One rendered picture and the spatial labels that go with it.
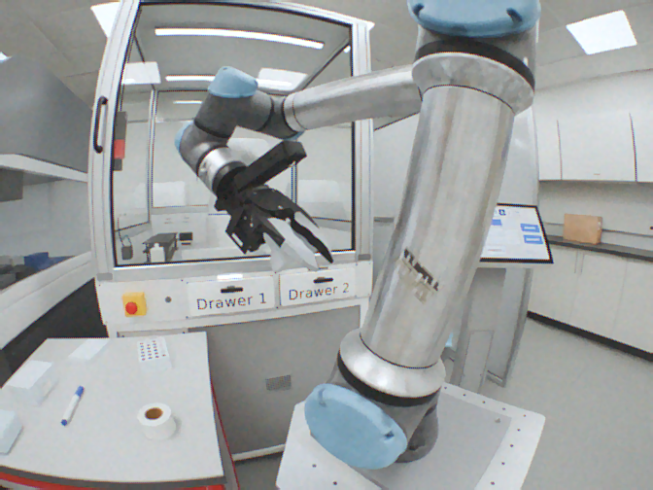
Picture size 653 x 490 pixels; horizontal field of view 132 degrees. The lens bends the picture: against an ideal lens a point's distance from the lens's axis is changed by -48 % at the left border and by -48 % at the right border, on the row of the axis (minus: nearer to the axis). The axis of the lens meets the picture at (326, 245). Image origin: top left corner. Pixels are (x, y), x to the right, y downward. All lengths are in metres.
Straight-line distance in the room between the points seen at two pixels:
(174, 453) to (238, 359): 0.60
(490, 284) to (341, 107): 1.04
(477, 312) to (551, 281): 1.96
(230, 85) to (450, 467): 0.69
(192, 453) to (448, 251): 0.50
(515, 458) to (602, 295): 2.58
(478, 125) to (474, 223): 0.07
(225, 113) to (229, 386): 0.95
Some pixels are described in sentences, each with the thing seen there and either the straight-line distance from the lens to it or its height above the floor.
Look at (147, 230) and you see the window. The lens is 0.95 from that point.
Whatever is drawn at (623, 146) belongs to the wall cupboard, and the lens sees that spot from 3.35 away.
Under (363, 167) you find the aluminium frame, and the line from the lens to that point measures 1.08.
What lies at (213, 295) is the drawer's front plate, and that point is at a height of 0.88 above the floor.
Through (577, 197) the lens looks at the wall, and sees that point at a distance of 3.78.
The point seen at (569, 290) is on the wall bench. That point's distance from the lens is 3.14.
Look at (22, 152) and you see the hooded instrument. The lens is 1.24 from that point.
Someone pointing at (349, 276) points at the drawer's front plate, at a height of 0.90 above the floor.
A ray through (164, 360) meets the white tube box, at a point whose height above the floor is 0.79.
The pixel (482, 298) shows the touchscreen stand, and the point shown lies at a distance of 1.31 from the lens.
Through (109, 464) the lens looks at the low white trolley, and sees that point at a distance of 0.59.
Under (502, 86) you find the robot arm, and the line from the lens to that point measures 0.24.
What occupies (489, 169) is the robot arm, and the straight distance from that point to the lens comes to 0.23.
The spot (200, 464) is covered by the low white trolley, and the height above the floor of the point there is 0.76.
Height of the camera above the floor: 1.17
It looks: 8 degrees down
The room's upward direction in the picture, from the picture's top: straight up
